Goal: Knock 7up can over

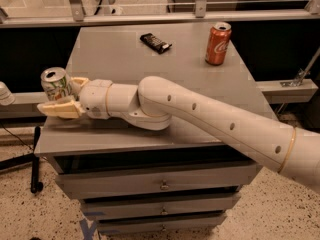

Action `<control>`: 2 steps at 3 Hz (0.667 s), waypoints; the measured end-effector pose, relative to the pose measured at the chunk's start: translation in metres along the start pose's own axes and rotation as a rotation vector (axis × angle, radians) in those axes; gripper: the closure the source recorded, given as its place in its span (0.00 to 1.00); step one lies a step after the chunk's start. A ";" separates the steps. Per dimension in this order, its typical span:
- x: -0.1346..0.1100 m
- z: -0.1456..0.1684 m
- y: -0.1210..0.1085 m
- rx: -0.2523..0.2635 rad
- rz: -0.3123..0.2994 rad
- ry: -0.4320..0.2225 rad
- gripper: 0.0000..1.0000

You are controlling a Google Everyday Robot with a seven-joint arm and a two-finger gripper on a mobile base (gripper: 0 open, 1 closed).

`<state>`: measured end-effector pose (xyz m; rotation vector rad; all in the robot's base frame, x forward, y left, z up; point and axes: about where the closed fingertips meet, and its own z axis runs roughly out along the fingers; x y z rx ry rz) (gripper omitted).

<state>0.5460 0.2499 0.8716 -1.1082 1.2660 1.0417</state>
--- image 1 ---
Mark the bottom grey drawer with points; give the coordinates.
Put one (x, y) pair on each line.
(163, 223)

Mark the white cylinder at left edge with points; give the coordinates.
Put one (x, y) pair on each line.
(6, 97)

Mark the orange coca-cola can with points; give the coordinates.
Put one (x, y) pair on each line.
(218, 41)

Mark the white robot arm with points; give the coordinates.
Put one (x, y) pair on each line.
(291, 152)

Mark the blue tape on floor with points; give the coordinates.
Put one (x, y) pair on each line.
(89, 229)

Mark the grey drawer cabinet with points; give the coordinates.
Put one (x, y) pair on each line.
(88, 145)

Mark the grey metal railing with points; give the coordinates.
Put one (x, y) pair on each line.
(53, 13)

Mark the black snack bar wrapper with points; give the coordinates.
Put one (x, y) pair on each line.
(155, 43)

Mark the black tripod stand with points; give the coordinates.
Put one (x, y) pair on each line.
(35, 185)

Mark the middle grey drawer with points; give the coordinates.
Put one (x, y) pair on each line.
(160, 207)

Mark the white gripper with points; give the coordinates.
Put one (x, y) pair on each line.
(94, 98)

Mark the top grey drawer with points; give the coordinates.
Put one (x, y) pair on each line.
(157, 180)

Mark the white green 7up can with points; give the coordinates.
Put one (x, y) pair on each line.
(56, 83)

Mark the grey drawer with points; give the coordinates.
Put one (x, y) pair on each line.
(160, 207)
(157, 180)
(163, 223)

